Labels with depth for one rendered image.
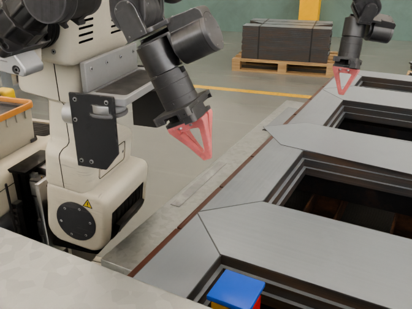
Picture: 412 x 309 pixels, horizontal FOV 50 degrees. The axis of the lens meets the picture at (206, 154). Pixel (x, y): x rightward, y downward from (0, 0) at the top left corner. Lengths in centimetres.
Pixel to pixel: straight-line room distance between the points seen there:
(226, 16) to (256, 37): 298
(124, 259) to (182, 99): 46
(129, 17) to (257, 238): 40
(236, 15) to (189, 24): 757
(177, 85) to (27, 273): 37
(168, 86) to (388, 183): 57
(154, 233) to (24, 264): 69
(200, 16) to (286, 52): 468
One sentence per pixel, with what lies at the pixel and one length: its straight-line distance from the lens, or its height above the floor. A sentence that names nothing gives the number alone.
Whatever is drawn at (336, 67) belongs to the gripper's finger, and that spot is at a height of 101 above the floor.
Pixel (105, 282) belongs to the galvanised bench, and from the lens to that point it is 38.
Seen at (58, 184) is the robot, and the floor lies 82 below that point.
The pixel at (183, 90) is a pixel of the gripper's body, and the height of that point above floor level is 111.
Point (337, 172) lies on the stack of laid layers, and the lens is 106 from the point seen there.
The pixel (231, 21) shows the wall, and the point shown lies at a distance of 826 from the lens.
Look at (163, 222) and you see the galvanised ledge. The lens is 112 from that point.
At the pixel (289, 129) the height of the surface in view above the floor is 87.
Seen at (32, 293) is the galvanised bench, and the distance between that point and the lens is 39.
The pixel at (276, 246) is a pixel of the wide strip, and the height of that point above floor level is 87.
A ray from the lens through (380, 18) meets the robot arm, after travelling 128.
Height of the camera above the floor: 129
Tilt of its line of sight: 25 degrees down
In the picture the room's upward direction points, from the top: straight up
